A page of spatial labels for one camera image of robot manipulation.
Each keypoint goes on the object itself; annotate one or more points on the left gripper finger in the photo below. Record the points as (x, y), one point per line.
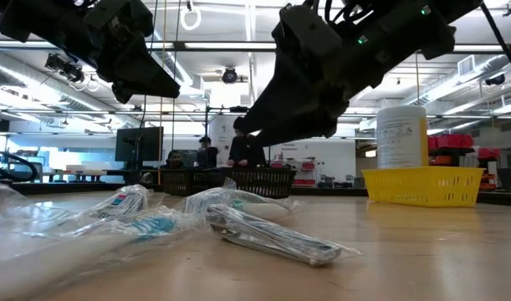
(119, 95)
(150, 75)

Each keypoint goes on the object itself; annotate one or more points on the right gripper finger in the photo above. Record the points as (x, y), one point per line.
(297, 134)
(276, 108)

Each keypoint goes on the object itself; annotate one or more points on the green white toothbrush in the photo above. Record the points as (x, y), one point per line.
(263, 209)

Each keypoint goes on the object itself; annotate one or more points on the toothpaste tube blue print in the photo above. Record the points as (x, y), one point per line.
(121, 203)

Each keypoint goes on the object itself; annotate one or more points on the clear razor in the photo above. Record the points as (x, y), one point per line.
(272, 240)

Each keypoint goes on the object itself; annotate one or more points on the blue white toothbrush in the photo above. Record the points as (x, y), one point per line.
(154, 226)

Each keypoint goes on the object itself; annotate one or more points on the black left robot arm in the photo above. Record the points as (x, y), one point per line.
(37, 21)

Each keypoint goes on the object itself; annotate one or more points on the black monitor on stand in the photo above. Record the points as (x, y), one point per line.
(139, 144)

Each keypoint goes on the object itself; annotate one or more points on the person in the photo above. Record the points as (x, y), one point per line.
(174, 161)
(246, 152)
(207, 156)

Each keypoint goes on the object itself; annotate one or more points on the black ceiling mounted gear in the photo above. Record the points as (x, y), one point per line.
(67, 69)

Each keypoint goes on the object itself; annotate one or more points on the white cylindrical tank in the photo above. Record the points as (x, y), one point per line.
(219, 134)

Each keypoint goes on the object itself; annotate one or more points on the white wipes canister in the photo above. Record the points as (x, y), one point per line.
(399, 138)

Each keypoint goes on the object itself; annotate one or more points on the yellow slotted plastic basket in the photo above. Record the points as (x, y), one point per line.
(422, 188)

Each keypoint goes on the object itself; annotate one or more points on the red storage bin row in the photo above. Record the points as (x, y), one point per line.
(449, 141)

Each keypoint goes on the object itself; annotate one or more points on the dark storage bin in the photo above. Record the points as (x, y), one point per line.
(510, 180)

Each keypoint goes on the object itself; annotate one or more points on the black tubular stand frame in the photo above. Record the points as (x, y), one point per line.
(238, 109)

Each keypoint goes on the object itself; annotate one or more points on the black overhead frame bar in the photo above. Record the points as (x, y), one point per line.
(177, 46)

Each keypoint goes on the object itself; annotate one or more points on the black overhead camera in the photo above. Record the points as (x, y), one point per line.
(229, 76)

